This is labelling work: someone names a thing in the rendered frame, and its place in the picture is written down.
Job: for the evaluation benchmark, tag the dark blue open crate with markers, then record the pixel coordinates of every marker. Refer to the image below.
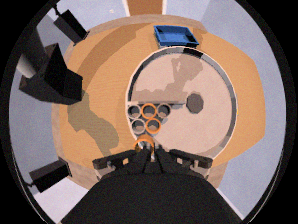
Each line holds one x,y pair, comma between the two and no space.
171,34

